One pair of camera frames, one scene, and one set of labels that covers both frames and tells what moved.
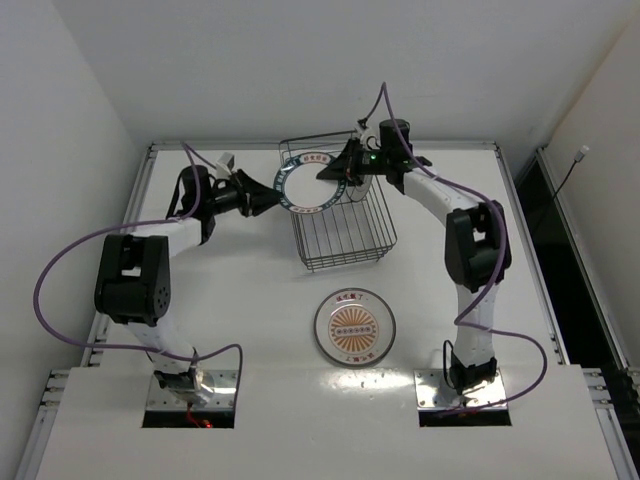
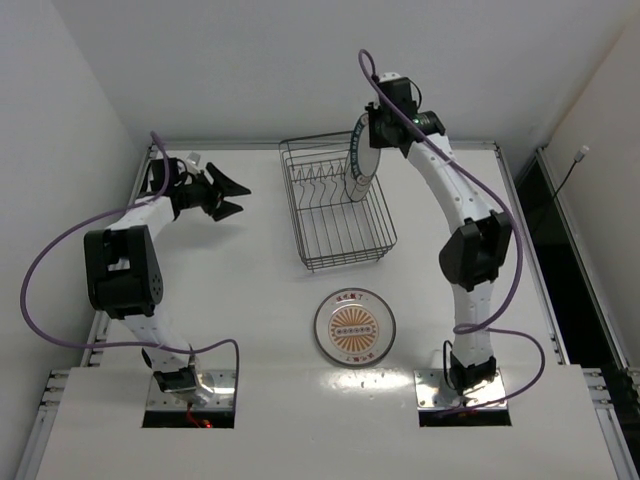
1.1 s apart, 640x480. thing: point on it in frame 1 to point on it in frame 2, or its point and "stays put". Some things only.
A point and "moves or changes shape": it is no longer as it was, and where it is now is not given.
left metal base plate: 222,398 stays put
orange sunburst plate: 355,327 stays put
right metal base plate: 434,391 stays put
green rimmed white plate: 299,188 moves or changes shape
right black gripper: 354,162 to 373,126
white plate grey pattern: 356,193 stays put
